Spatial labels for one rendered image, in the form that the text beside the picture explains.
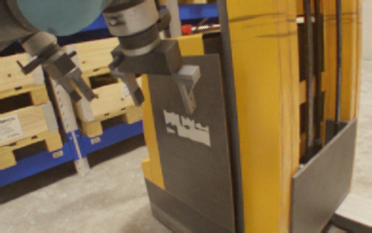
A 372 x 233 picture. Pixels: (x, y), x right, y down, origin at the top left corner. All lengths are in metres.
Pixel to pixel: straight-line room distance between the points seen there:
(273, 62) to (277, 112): 0.12
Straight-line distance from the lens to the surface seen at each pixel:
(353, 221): 1.28
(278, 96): 0.63
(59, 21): 0.32
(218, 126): 0.71
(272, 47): 0.62
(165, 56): 0.45
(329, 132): 1.24
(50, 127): 1.90
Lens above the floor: 0.89
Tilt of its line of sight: 17 degrees down
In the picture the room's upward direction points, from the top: 8 degrees counter-clockwise
